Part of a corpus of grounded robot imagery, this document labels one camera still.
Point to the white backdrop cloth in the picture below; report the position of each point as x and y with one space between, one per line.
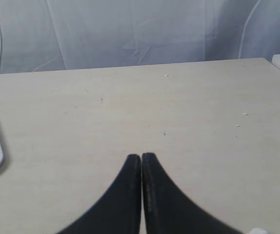
47 35

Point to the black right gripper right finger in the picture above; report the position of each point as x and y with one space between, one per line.
168 210

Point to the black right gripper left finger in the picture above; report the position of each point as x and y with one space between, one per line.
118 211

